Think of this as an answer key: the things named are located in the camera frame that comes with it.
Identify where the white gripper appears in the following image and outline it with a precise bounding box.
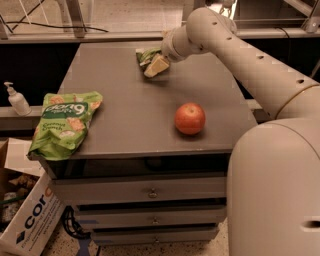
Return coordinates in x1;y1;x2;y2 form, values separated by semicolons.
144;29;185;78

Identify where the small green jalapeno chip bag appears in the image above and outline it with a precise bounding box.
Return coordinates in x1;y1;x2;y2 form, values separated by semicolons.
135;47;161;71

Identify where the large green rice chip bag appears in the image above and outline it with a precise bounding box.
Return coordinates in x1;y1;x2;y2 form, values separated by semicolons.
28;91;103;161

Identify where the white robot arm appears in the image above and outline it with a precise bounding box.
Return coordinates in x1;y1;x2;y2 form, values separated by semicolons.
161;8;320;256

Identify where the red apple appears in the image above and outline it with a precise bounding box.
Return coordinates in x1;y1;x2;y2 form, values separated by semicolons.
174;103;206;135

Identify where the grey drawer cabinet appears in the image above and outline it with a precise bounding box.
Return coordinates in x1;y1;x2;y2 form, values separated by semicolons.
41;42;256;245

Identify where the white pump bottle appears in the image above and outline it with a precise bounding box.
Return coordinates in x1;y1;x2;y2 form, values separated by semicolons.
4;82;31;116

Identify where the white cardboard box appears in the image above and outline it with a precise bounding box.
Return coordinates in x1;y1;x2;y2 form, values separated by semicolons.
0;138;64;256

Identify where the grey metal shelf frame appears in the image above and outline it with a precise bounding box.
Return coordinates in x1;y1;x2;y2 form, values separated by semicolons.
0;0;320;43

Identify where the black cable on floor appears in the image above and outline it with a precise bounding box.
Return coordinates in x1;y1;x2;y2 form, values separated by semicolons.
0;14;109;34

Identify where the black cable bundle under cabinet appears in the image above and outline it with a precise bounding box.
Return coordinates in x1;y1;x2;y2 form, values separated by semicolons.
61;206;92;241

